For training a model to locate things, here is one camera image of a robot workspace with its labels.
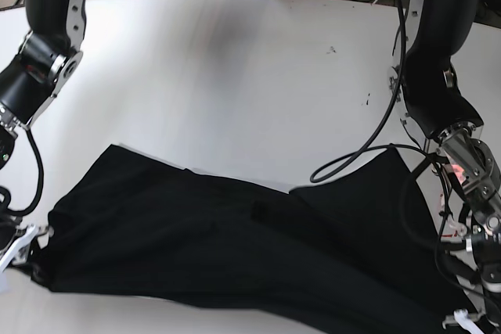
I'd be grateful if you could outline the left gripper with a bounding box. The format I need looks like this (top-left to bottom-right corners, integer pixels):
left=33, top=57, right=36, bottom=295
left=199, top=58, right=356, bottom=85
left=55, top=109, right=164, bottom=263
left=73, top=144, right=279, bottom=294
left=437, top=124, right=500, bottom=291

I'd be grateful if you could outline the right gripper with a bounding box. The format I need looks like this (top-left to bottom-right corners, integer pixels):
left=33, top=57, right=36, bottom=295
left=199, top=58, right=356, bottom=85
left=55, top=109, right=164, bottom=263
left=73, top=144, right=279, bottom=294
left=0, top=125, right=18, bottom=169

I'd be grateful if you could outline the black t-shirt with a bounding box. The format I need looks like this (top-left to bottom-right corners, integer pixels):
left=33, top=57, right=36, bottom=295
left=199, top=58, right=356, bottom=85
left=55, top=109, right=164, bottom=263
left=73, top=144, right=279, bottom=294
left=31, top=145, right=473, bottom=333

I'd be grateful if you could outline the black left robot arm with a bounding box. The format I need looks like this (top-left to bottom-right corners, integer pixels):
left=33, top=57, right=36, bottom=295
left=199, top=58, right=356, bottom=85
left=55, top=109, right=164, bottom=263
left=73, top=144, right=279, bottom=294
left=395, top=0, right=500, bottom=293

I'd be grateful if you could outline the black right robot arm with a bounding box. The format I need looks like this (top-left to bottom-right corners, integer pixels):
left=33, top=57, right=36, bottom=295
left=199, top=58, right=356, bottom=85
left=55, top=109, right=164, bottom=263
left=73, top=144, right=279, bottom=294
left=1, top=0, right=86, bottom=165

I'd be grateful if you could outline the red tape rectangle marking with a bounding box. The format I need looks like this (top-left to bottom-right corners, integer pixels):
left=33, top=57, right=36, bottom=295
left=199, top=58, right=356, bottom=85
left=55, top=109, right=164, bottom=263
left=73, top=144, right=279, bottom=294
left=435, top=192, right=467, bottom=242

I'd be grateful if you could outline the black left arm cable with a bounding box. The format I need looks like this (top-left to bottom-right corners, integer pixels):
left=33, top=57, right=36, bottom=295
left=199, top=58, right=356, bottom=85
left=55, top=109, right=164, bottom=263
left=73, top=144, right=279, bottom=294
left=310, top=0, right=486, bottom=311

